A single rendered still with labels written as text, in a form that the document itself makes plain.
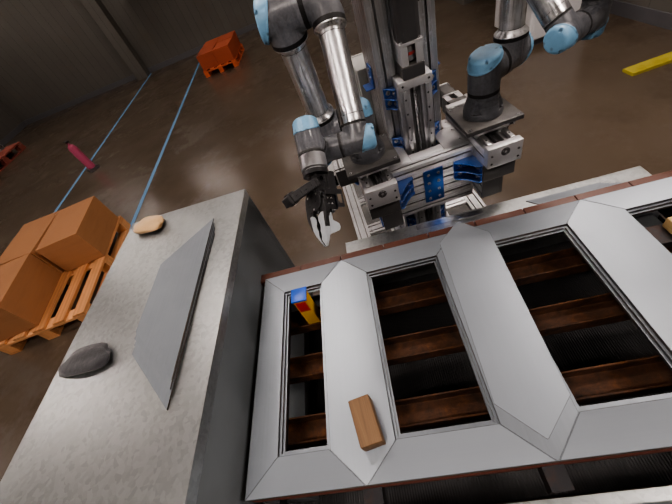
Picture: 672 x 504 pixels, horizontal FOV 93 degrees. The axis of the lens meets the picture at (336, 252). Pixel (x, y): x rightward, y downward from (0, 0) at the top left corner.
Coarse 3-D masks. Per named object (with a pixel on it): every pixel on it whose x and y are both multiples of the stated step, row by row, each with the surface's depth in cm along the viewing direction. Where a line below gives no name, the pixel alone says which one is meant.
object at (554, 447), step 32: (320, 288) 126; (448, 288) 108; (608, 288) 94; (288, 320) 120; (640, 320) 86; (288, 352) 112; (384, 352) 102; (480, 384) 88; (512, 416) 80; (576, 416) 76; (320, 448) 89; (544, 448) 74; (416, 480) 80
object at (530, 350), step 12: (528, 336) 90; (540, 336) 90; (480, 348) 92; (492, 348) 91; (504, 348) 90; (516, 348) 89; (528, 348) 88; (540, 348) 88; (480, 360) 90; (492, 360) 89; (504, 360) 88; (516, 360) 88; (528, 360) 87; (540, 360) 86; (552, 360) 85
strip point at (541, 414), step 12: (552, 396) 80; (564, 396) 79; (504, 408) 81; (516, 408) 81; (528, 408) 80; (540, 408) 79; (552, 408) 78; (528, 420) 78; (540, 420) 78; (552, 420) 77; (540, 432) 76
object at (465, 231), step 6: (456, 228) 122; (462, 228) 121; (468, 228) 120; (474, 228) 120; (450, 234) 121; (456, 234) 120; (462, 234) 119; (468, 234) 119; (474, 234) 118; (444, 240) 120; (450, 240) 119
